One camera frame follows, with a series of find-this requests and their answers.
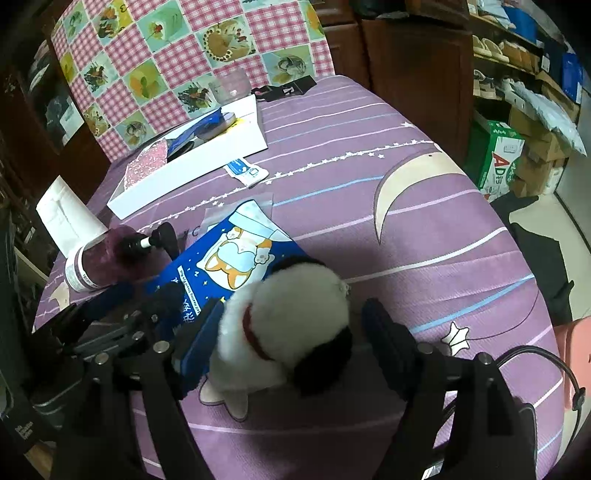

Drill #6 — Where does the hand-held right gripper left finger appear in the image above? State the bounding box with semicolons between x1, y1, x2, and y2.
51;299;227;480

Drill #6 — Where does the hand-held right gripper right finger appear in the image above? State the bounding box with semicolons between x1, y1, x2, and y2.
360;298;539;480

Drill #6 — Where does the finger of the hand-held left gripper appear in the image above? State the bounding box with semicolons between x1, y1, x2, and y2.
69;279;197;357
33;282;140;352

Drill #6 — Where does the blue printed packet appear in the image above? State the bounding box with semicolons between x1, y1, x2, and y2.
145;196;319;400

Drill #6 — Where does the black and white plush toy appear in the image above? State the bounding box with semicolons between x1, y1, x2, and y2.
215;256;354;400

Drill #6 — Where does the white shallow box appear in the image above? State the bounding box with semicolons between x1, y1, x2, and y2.
107;95;269;220

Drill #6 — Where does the blue pouch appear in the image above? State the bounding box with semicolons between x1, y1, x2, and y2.
167;108;232;155

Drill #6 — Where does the purple bottle with black cap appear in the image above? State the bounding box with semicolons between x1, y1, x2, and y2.
64;222;178;294

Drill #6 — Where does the white paper bag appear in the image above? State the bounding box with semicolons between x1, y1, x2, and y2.
36;176;109;254

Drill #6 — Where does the small white blue packet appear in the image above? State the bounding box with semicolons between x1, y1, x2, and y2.
225;158;269;188

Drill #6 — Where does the dark wooden glass cabinet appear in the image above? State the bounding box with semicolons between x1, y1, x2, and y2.
0;46;112;222

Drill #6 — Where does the dark cloth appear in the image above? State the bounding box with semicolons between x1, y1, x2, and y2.
489;194;575;324

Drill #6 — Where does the pink plastic stool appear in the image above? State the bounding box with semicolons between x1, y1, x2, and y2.
551;316;591;398

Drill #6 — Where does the green and white carton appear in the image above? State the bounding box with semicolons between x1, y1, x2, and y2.
478;120;526;199

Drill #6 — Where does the clear glass cup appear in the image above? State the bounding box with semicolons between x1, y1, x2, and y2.
209;68;251;104

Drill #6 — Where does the cardboard box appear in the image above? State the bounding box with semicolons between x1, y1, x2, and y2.
512;154;566;197
508;108;571;162

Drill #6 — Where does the pink checked patchwork cloth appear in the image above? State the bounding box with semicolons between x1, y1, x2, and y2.
52;0;335;162

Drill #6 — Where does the black plastic clip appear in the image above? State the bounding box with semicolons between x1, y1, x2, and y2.
253;76;318;103

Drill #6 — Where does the brown wooden cabinet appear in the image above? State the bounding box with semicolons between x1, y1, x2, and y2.
318;0;474;171

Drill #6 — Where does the grey plastic bag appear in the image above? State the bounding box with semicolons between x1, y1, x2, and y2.
510;83;591;155

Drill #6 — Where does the shelf with shoes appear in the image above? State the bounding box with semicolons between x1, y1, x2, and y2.
468;0;591;121

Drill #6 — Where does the blue box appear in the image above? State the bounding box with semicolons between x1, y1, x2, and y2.
561;51;585;104

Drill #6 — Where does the black cable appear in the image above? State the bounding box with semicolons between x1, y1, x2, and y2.
496;344;583;437

